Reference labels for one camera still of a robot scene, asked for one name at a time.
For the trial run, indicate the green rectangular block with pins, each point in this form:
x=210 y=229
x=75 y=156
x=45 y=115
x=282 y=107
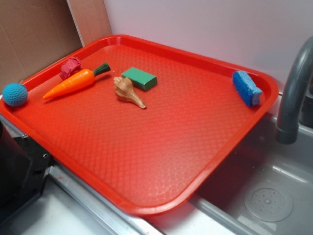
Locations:
x=140 y=79

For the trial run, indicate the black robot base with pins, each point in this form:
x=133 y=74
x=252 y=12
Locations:
x=24 y=166

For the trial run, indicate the brown conch seashell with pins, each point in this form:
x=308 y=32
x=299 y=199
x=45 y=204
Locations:
x=124 y=89

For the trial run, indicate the blue sponge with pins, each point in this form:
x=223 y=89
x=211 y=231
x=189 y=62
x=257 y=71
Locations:
x=246 y=88

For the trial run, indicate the crumpled red cloth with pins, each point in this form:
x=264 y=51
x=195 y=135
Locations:
x=70 y=67

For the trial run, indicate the red plastic tray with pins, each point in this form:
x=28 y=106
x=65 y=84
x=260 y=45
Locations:
x=144 y=161

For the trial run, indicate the brown cardboard panel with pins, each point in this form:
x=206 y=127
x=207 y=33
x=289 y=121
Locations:
x=36 y=33

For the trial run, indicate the orange toy carrot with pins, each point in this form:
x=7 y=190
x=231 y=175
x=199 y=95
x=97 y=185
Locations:
x=76 y=82

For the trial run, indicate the grey toy sink basin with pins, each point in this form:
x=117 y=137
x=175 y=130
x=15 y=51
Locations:
x=262 y=188

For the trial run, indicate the blue dimpled ball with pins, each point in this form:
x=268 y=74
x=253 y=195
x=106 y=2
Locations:
x=15 y=94

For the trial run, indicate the grey toy faucet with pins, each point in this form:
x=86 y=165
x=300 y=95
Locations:
x=296 y=105

